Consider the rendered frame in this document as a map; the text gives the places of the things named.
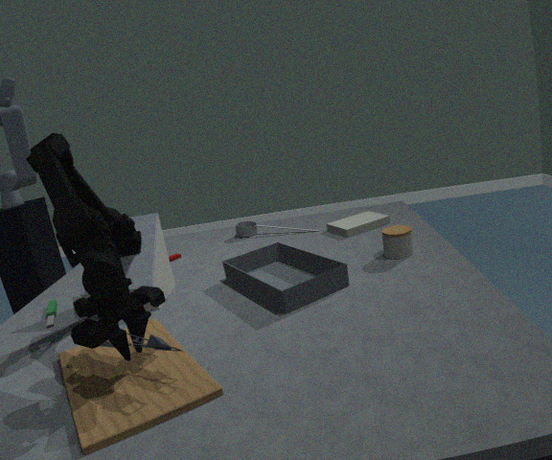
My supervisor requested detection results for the wooden board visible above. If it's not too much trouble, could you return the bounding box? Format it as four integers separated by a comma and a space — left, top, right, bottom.
58, 318, 223, 454

